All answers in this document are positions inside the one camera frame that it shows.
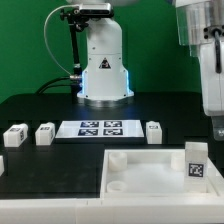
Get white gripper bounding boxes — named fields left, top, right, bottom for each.
left=199, top=43, right=224, bottom=141

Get black base cables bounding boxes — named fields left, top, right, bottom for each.
left=35, top=75, right=83, bottom=94

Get grey camera cable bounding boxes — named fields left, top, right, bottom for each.
left=43, top=4, right=81, bottom=77

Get white part at left edge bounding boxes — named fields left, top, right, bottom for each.
left=0, top=156, right=4, bottom=177

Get white L-shaped fence wall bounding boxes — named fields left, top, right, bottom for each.
left=0, top=159, right=224, bottom=224

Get black camera on stand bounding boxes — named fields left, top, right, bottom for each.
left=79, top=3, right=112, bottom=18

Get white marker sheet plate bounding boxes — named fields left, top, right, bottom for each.
left=56, top=120, right=144, bottom=139

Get white square tabletop tray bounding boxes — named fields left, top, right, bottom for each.
left=100, top=149, right=224, bottom=198

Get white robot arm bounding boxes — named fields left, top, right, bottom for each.
left=66, top=0, right=224, bottom=141

